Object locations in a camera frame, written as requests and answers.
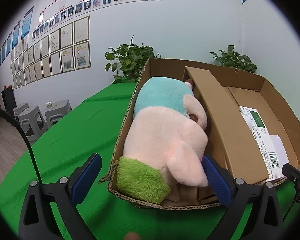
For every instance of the paper cup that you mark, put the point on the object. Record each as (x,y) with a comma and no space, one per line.
(49,105)

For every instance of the right potted green plant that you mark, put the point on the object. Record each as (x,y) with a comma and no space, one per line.
(232,59)

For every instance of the pink plush pig toy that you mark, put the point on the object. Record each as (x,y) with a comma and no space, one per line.
(165,142)

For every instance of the framed certificates group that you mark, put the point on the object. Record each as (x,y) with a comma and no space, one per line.
(64,50)

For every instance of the potted green plant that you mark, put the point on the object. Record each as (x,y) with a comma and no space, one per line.
(232,59)
(126,62)

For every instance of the left potted green plant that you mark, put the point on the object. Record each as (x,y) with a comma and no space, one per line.
(126,62)

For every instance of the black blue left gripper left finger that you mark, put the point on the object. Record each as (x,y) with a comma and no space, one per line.
(37,220)

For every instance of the staff photo row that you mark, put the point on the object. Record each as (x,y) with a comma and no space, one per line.
(66,13)

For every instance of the white green printed box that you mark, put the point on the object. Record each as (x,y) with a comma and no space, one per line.
(262,137)

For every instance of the grey plastic stool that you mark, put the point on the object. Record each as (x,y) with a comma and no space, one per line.
(59,110)
(32,123)

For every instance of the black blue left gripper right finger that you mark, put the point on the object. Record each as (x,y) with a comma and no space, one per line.
(264,221)

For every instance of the large open cardboard tray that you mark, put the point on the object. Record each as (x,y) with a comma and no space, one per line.
(248,90)

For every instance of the long brown cardboard box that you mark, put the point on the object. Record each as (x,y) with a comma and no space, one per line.
(231,142)

